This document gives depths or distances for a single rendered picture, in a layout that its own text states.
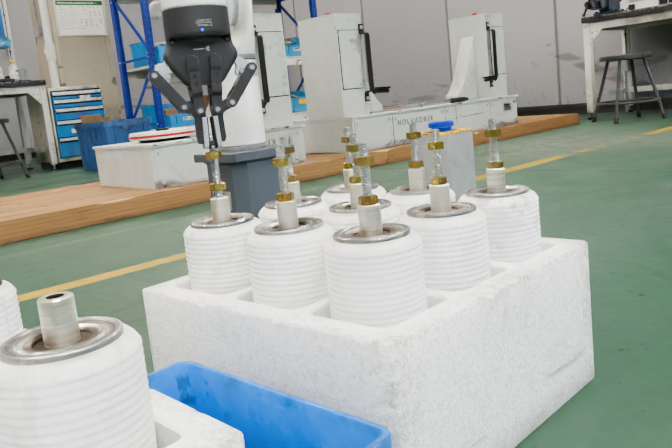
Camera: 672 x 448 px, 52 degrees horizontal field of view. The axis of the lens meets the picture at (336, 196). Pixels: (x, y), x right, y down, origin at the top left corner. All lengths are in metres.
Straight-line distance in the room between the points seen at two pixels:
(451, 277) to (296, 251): 0.16
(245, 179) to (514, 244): 0.63
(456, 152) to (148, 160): 2.01
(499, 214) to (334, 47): 2.87
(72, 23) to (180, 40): 6.49
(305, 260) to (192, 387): 0.19
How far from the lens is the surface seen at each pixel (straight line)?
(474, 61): 4.64
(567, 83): 6.53
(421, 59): 7.49
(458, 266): 0.72
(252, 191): 1.31
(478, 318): 0.69
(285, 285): 0.72
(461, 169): 1.08
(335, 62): 3.63
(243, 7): 1.35
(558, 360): 0.86
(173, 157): 2.94
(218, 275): 0.81
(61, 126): 6.32
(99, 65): 7.35
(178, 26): 0.80
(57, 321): 0.47
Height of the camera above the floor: 0.39
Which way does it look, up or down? 8 degrees down
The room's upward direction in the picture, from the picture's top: 6 degrees counter-clockwise
